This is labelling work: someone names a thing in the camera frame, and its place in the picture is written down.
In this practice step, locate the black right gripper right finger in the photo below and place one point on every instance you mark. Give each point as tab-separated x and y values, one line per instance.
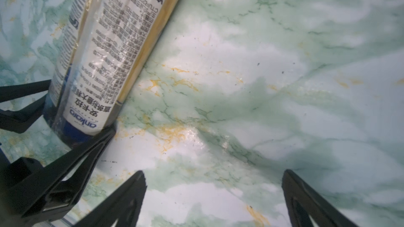
306	206

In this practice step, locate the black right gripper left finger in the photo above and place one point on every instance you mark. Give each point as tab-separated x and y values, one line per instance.
122	208

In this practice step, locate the clear blue spaghetti package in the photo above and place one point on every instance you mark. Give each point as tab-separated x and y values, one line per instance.
105	46

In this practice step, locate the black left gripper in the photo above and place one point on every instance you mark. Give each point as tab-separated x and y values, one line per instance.
30	192

